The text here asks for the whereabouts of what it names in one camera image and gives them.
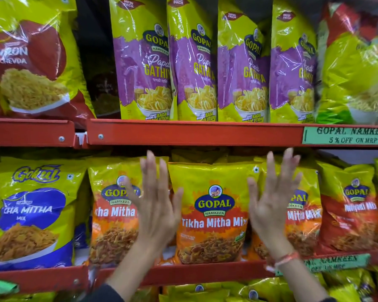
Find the short red metal shelf rail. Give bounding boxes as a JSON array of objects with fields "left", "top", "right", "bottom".
[{"left": 0, "top": 118, "right": 76, "bottom": 148}]

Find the green paper shelf label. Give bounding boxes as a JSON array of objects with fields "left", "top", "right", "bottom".
[
  {"left": 302, "top": 126, "right": 378, "bottom": 145},
  {"left": 275, "top": 254, "right": 371, "bottom": 277},
  {"left": 0, "top": 277, "right": 20, "bottom": 296}
]

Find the person's left forearm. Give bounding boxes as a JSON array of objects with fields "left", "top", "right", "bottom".
[{"left": 105, "top": 243, "right": 165, "bottom": 302}]

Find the red and yellow snack packet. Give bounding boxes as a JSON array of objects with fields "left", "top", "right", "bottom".
[{"left": 0, "top": 0, "right": 97, "bottom": 128}]

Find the orange and yellow snack packet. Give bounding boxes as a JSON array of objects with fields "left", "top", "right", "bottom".
[
  {"left": 248, "top": 156, "right": 323, "bottom": 261},
  {"left": 168, "top": 162, "right": 261, "bottom": 265},
  {"left": 87, "top": 156, "right": 170, "bottom": 266}
]

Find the orange and white thread bracelet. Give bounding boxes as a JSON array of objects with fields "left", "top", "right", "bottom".
[{"left": 265, "top": 251, "right": 301, "bottom": 274}]

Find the purple and yellow snack packet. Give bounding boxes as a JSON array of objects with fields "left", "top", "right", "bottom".
[
  {"left": 167, "top": 0, "right": 218, "bottom": 122},
  {"left": 217, "top": 0, "right": 271, "bottom": 123},
  {"left": 109, "top": 0, "right": 177, "bottom": 121},
  {"left": 269, "top": 0, "right": 319, "bottom": 124}
]

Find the green and red snack packet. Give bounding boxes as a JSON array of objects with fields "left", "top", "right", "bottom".
[{"left": 315, "top": 1, "right": 378, "bottom": 125}]

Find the blue and yellow snack packet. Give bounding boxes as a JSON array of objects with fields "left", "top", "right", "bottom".
[{"left": 0, "top": 156, "right": 88, "bottom": 272}]

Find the long red metal shelf rail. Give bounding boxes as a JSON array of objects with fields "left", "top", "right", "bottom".
[
  {"left": 93, "top": 248, "right": 378, "bottom": 288},
  {"left": 86, "top": 119, "right": 378, "bottom": 148}
]

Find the person's right hand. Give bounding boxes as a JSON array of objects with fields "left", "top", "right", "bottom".
[{"left": 248, "top": 148, "right": 303, "bottom": 259}]

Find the dark sleeve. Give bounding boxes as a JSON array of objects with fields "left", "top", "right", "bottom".
[{"left": 81, "top": 284, "right": 125, "bottom": 302}]

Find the person's left hand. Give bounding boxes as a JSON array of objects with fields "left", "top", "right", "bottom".
[{"left": 125, "top": 150, "right": 184, "bottom": 249}]

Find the person's right forearm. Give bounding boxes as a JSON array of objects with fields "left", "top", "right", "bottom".
[{"left": 266, "top": 248, "right": 331, "bottom": 302}]

